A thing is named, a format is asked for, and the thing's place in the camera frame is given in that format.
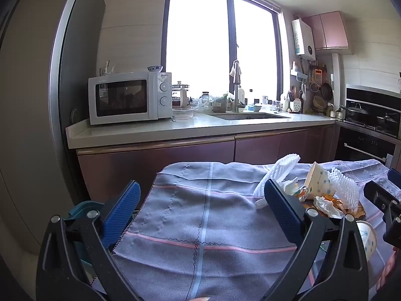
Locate green white snack wrapper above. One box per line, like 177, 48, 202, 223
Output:
283, 177, 309, 202

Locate purple checked tablecloth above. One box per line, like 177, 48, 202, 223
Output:
90, 158, 401, 301

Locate grey refrigerator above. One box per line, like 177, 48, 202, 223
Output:
1, 0, 105, 253

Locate pink upper cabinet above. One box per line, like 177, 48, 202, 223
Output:
303, 11, 352, 55

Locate maroon base cabinets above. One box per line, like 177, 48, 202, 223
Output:
77, 124, 339, 202

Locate person's right hand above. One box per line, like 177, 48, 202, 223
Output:
376, 247, 399, 291

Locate white dotted utensil holder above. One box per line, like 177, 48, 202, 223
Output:
290, 98, 303, 113

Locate steel sink faucet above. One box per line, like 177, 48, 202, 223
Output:
230, 60, 241, 113

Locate hanging black frying pan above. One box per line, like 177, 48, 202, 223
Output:
320, 82, 334, 102

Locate black built-in oven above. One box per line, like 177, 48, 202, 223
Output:
335, 127, 395, 167

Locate white microwave oven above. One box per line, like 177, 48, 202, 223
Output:
88, 71, 173, 126

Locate gold snack wrapper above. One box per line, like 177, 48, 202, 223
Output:
303, 195, 366, 219

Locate white tissue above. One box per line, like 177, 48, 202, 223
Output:
313, 196, 344, 219

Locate white kitchen countertop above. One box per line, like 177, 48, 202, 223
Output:
66, 112, 335, 149

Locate large kitchen window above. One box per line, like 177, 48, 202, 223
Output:
162, 0, 283, 103

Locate white blue-dotted paper cup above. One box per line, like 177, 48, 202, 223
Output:
305, 162, 335, 200

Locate teal plastic trash bin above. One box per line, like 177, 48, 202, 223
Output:
62, 200, 106, 277

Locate black gas stove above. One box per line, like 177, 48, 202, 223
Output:
340, 85, 400, 139

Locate white wall water heater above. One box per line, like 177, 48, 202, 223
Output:
291, 19, 316, 61

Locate white dish soap bottle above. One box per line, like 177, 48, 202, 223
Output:
237, 85, 245, 108

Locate white foam fruit net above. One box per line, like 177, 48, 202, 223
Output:
253, 154, 300, 209

